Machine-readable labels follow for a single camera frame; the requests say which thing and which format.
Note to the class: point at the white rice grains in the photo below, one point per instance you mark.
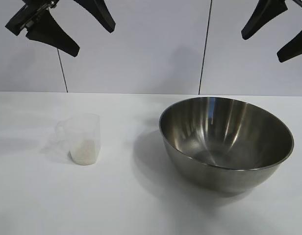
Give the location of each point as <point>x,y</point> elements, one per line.
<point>82,154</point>

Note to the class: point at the stainless steel mixing bowl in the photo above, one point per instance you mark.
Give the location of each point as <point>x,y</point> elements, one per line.
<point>214,176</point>

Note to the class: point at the clear plastic measuring cup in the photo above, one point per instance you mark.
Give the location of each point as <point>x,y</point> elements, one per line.
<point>91,127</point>

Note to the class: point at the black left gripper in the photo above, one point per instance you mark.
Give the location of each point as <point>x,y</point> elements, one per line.
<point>23,17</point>

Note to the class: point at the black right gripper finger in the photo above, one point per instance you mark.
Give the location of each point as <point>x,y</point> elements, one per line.
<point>294,47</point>
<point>263,19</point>

